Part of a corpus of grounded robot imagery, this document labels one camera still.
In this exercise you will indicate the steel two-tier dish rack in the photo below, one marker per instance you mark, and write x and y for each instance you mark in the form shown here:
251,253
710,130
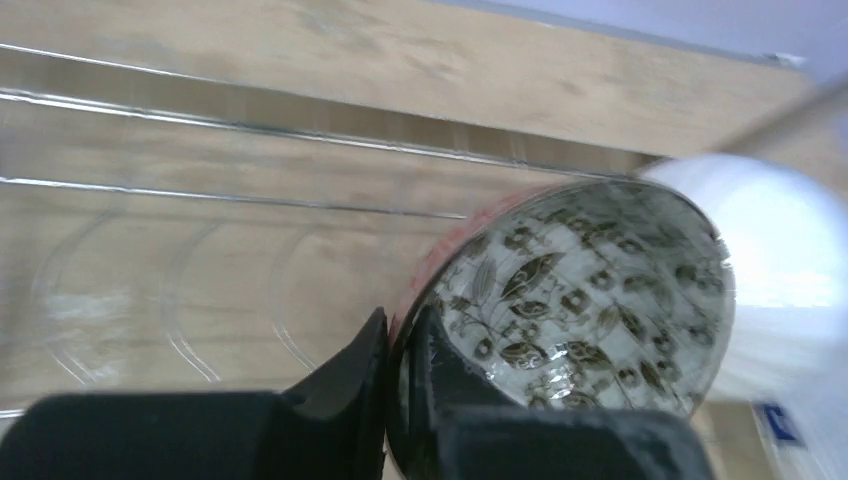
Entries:
162,231

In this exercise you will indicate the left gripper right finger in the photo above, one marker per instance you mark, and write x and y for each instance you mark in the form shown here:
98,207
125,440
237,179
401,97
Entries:
458,426

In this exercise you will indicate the white bowl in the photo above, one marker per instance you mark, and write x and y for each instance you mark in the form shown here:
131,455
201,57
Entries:
787,241

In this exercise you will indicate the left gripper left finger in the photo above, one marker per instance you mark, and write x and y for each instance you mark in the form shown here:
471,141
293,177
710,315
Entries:
330,425

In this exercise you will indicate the clear plastic screw box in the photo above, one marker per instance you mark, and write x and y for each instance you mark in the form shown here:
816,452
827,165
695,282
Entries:
804,440

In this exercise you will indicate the grey leaf pattern bowl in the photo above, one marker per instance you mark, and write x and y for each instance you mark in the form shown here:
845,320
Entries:
612,294

